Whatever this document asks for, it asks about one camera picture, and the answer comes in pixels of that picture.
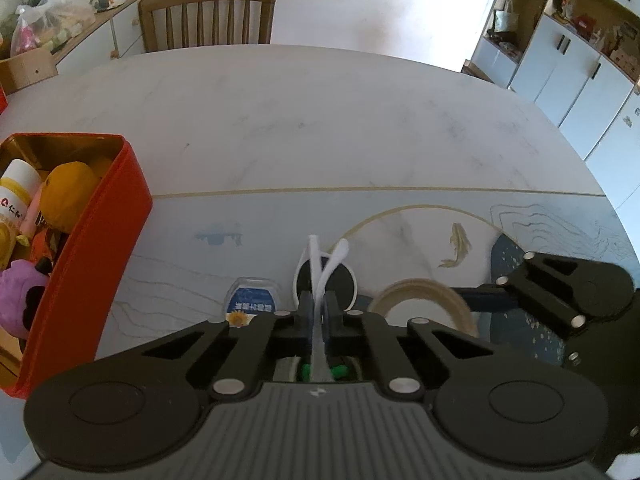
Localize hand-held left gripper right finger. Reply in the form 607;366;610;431
322;293;502;404

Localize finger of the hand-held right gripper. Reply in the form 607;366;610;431
449;250;590;340

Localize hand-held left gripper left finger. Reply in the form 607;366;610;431
141;293;316;402

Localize white sunglasses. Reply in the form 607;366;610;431
291;233;359;385

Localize beige tape roll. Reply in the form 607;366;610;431
367;277;477;337

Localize red tin box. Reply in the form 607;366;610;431
0;132;154;401

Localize purple spiky toy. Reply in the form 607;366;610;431
0;259;53;342

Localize black floss case blue label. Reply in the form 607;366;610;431
222;275;281;329

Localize orange fruit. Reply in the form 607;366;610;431
39;161;100;234

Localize tote bag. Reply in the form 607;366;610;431
492;0;520;37

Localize white bottle yellow label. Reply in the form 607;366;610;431
0;158;42;272

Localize wooden chair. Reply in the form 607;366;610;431
138;0;278;54

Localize wooden top sideboard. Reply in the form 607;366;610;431
0;0;151;97

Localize clear plastic bag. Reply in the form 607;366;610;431
10;0;97;59

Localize white wall cabinets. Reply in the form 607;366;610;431
470;0;640;211

